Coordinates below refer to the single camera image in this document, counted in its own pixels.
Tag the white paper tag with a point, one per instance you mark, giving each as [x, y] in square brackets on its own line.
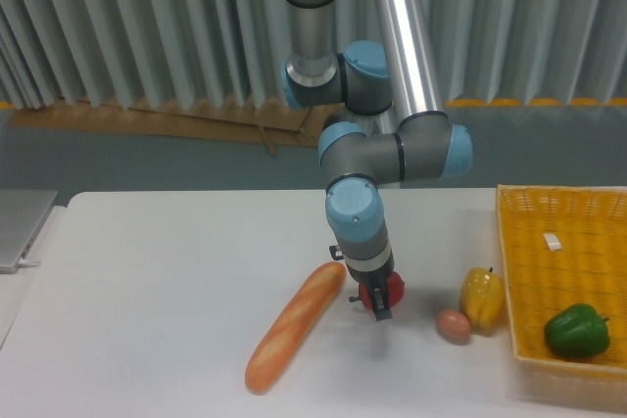
[553, 242]

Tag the yellow bell pepper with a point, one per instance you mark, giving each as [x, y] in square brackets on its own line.
[482, 297]

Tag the red bell pepper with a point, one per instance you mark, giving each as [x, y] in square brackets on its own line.
[395, 287]

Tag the baguette bread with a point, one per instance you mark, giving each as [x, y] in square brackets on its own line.
[281, 342]

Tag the brown egg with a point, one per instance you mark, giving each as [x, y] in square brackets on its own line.
[453, 326]

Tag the yellow woven basket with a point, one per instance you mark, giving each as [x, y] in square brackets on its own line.
[590, 268]

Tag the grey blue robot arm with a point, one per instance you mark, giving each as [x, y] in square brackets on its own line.
[398, 129]

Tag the grey laptop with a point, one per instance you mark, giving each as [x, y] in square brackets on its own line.
[23, 214]

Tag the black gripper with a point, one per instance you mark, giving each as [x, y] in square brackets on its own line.
[377, 282]

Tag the brown cardboard sheet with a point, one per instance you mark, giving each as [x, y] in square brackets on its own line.
[271, 125]

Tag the green bell pepper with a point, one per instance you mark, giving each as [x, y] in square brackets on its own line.
[577, 332]

